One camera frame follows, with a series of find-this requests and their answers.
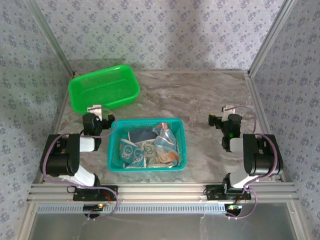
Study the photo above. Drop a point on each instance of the teal plastic basket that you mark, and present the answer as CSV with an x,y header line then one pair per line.
x,y
112,160

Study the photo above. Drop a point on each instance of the teal rabbit print towel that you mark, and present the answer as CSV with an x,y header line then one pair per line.
x,y
131,153

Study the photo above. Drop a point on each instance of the dark blue towel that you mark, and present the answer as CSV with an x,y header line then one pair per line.
x,y
142,136

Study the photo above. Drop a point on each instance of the polka dot multicolour towel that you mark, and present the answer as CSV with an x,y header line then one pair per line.
x,y
165,147

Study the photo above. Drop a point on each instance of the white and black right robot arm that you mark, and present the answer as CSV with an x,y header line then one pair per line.
x,y
262,160

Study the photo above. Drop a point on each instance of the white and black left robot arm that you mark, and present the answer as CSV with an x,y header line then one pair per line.
x,y
62,160

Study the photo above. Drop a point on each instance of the green plastic basket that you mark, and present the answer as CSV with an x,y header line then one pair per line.
x,y
105,85

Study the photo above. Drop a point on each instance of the small circuit board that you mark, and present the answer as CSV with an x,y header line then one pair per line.
x,y
235,207
93,207

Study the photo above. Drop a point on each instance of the steel lower panel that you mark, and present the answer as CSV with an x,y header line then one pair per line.
x,y
160,226

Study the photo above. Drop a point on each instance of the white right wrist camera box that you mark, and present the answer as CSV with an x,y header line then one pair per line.
x,y
227,110

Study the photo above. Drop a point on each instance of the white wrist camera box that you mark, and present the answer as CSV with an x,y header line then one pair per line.
x,y
227,110
96,110

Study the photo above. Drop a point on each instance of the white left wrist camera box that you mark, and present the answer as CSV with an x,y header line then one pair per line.
x,y
96,110

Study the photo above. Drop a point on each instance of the aluminium table side rail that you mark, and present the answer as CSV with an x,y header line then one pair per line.
x,y
59,112
262,112

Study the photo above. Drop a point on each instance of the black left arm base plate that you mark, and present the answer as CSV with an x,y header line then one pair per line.
x,y
110,190

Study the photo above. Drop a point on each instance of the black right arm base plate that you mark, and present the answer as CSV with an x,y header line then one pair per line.
x,y
212,191

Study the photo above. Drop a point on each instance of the aluminium mounting rail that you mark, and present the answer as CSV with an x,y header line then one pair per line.
x,y
162,192

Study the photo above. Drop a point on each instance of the aluminium frame post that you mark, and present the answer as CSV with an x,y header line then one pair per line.
x,y
53,37
270,37

